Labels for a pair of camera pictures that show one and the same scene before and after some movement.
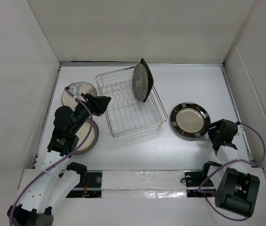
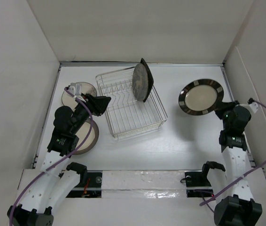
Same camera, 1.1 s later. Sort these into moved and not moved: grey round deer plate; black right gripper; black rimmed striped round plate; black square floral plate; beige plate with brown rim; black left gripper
Moved: black right gripper; black rimmed striped round plate
Not moved: grey round deer plate; black square floral plate; beige plate with brown rim; black left gripper
